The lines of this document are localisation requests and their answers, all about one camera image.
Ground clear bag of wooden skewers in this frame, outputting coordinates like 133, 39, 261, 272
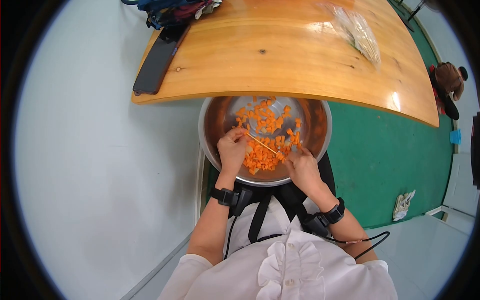
318, 2, 382, 70

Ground white work gloves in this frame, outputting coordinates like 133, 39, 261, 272
392, 189, 416, 222

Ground thin wooden skewer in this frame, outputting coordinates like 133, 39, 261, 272
245, 133, 279, 155

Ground black wrist band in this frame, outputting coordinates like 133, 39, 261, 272
302, 197, 346, 238
210, 187, 254, 218

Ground person's right fingers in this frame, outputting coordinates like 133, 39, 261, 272
281, 146, 314, 164

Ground person's body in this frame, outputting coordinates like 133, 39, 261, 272
157, 184, 399, 300

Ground dark fabric bag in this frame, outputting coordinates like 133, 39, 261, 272
121, 0, 223, 31

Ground pile of diced carrot pieces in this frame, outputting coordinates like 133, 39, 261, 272
235, 96, 303, 175

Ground steel mixing bowl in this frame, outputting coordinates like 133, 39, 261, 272
198, 96, 333, 187

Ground wooden table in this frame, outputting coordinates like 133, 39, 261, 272
131, 0, 440, 128

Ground person's left hand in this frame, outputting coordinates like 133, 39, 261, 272
217, 128, 251, 178

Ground person's right hand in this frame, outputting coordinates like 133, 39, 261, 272
281, 146, 323, 195

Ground black smartphone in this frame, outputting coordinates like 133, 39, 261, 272
132, 25, 191, 95

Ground brown backpack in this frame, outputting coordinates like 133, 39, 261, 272
429, 62, 469, 121

